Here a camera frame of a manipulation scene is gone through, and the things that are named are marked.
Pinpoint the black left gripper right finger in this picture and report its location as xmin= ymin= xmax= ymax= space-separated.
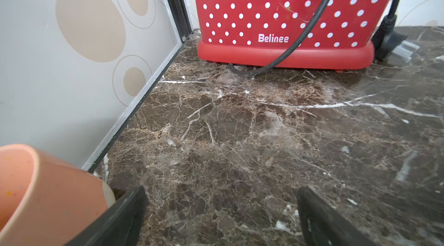
xmin=297 ymin=187 xmax=377 ymax=246

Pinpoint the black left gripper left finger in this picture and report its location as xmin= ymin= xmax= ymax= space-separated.
xmin=67 ymin=186 xmax=147 ymax=246

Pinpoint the pink ceramic mug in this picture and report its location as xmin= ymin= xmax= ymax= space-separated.
xmin=1 ymin=144 xmax=116 ymax=246

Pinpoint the red polka dot toaster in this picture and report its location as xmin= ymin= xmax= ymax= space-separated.
xmin=196 ymin=0 xmax=389 ymax=70

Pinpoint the black toaster power cable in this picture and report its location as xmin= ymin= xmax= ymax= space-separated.
xmin=228 ymin=0 xmax=349 ymax=76

